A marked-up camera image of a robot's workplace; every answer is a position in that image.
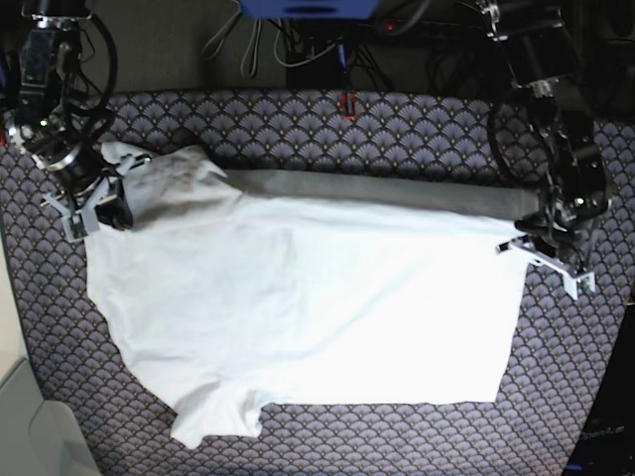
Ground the right gripper grey bracket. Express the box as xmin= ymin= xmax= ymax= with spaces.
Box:
xmin=42 ymin=154 xmax=152 ymax=242

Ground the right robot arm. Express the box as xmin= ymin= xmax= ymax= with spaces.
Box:
xmin=1 ymin=1 xmax=150 ymax=242

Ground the black stand with OpenArm label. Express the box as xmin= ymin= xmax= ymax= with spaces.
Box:
xmin=563 ymin=303 xmax=634 ymax=475

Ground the white T-shirt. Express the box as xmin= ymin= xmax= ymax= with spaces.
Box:
xmin=84 ymin=147 xmax=528 ymax=448

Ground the red table clamp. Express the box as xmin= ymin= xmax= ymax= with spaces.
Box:
xmin=339 ymin=91 xmax=357 ymax=120

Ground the grey looped cable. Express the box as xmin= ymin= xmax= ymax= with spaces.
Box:
xmin=200 ymin=9 xmax=264 ymax=78

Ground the left gripper grey bracket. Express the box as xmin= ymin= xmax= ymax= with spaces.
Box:
xmin=497 ymin=212 xmax=594 ymax=299

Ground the black cable bundle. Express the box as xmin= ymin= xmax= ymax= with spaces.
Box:
xmin=272 ymin=17 xmax=497 ymax=93

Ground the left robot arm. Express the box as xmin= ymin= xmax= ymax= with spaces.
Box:
xmin=475 ymin=1 xmax=612 ymax=299

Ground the white power strip red switch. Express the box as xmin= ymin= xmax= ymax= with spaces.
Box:
xmin=374 ymin=18 xmax=482 ymax=37

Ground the blue box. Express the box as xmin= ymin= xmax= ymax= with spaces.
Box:
xmin=239 ymin=0 xmax=379 ymax=20

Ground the grey plastic bin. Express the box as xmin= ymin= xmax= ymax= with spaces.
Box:
xmin=1 ymin=359 xmax=100 ymax=475

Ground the fan patterned grey tablecloth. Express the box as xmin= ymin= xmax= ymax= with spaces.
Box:
xmin=1 ymin=90 xmax=634 ymax=475

